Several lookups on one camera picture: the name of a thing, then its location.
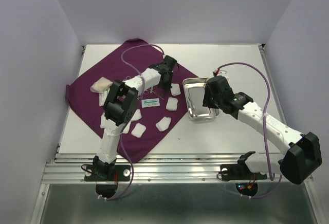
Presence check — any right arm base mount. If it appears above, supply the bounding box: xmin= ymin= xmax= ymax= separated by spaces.
xmin=217 ymin=152 xmax=267 ymax=198

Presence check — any gauze pad centre large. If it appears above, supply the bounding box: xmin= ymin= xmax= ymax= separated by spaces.
xmin=131 ymin=109 xmax=142 ymax=122

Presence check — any purple cloth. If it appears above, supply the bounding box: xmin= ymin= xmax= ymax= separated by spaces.
xmin=60 ymin=39 xmax=187 ymax=163

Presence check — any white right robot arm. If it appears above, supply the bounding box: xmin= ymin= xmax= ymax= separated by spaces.
xmin=203 ymin=76 xmax=322 ymax=184

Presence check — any gauze pad lower left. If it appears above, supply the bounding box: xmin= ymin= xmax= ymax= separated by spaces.
xmin=122 ymin=122 xmax=131 ymax=134

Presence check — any gauze pad far left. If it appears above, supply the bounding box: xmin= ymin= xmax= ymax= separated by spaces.
xmin=100 ymin=113 xmax=106 ymax=129

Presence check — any suture packet white green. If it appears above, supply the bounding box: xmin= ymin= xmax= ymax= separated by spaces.
xmin=141 ymin=98 xmax=160 ymax=108

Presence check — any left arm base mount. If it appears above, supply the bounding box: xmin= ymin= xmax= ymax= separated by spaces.
xmin=81 ymin=156 xmax=134 ymax=201

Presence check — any steel tray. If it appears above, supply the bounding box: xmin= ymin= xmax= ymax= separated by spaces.
xmin=182 ymin=77 xmax=220 ymax=121

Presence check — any gauze pad top right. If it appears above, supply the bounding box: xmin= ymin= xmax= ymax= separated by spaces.
xmin=170 ymin=83 xmax=181 ymax=96

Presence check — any bag of cotton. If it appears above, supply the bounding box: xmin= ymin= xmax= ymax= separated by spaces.
xmin=90 ymin=77 xmax=113 ymax=93

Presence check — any gauze pad middle right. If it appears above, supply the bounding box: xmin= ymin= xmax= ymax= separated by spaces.
xmin=166 ymin=97 xmax=178 ymax=111

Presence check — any gauze pad bottom right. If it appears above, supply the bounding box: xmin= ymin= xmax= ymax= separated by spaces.
xmin=156 ymin=117 xmax=171 ymax=132

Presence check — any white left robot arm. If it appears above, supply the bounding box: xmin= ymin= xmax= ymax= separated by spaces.
xmin=93 ymin=55 xmax=177 ymax=180

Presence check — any suture packet under bag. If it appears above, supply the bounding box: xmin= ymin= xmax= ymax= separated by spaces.
xmin=99 ymin=89 xmax=109 ymax=106

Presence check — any gauze pad bottom centre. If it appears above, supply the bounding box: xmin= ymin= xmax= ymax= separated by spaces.
xmin=131 ymin=123 xmax=146 ymax=138

